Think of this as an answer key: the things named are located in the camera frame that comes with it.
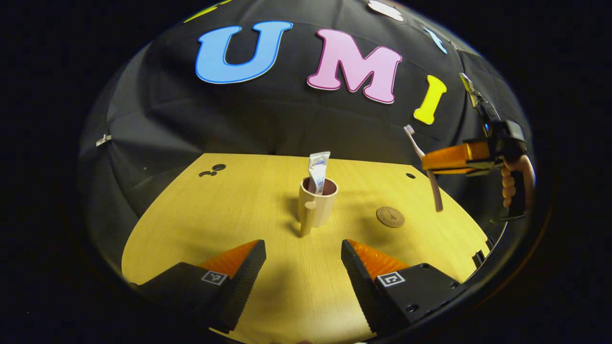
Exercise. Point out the wooden desktop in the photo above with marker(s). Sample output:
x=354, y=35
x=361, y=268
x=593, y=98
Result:
x=296, y=286

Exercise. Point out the white cloth clip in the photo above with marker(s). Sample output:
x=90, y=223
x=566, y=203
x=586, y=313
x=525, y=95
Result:
x=103, y=140

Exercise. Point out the white toothpaste tube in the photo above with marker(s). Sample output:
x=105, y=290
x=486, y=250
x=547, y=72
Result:
x=318, y=172

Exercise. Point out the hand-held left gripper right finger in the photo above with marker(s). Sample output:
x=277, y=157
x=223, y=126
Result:
x=358, y=277

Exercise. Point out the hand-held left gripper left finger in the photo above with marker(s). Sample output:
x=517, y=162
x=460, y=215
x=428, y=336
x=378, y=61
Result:
x=246, y=279

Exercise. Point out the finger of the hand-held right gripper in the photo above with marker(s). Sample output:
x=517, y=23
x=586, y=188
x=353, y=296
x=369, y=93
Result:
x=452, y=157

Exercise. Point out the black backdrop cloth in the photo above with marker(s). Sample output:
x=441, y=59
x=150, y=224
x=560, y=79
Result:
x=267, y=124

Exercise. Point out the pink toothbrush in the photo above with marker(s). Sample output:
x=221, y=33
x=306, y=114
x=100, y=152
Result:
x=436, y=196

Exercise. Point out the round brown coaster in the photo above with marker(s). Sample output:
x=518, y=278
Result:
x=390, y=217

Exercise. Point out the beige cup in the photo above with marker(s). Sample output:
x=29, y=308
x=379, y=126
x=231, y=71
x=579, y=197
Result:
x=321, y=208

